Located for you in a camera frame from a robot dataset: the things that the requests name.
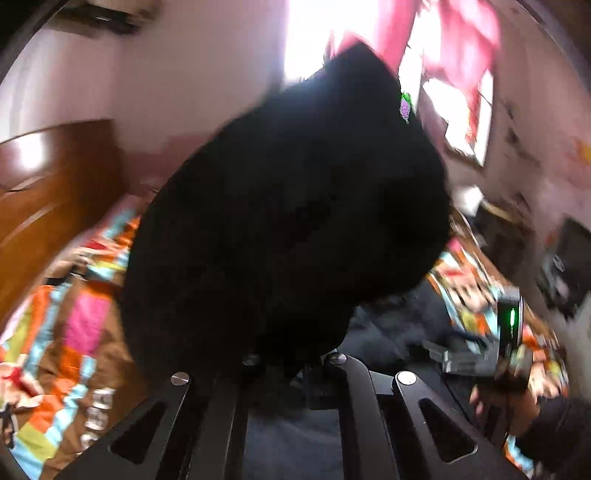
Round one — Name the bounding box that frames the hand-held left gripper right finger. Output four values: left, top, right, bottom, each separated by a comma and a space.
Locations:
318, 351, 528, 480

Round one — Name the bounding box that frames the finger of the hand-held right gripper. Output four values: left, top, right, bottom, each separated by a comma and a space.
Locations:
424, 340, 497, 376

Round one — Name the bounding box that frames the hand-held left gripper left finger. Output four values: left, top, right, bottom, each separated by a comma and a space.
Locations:
54, 353, 265, 480

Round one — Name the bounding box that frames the black padded jacket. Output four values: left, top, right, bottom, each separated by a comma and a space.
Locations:
117, 41, 467, 480

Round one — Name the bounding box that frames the person's right hand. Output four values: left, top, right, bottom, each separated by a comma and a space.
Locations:
468, 382, 514, 446

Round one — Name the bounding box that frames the black chair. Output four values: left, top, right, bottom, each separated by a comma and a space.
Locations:
536, 219, 591, 320

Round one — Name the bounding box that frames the wooden desk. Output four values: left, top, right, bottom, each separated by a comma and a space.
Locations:
462, 198, 542, 280

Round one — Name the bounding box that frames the white bag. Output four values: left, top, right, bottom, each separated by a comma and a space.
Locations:
459, 185, 485, 214

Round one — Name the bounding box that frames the colourful printed blanket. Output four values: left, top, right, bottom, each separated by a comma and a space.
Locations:
0, 194, 571, 480

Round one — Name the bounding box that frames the wooden headboard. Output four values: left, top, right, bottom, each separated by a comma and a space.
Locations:
0, 119, 141, 326

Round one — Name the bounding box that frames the pink curtain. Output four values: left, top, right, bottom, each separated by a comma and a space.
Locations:
323, 0, 419, 77
422, 0, 503, 90

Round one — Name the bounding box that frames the window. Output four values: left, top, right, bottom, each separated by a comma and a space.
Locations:
281, 0, 496, 168

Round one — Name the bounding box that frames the wall shelf with cloth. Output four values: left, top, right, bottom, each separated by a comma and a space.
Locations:
45, 0, 160, 37

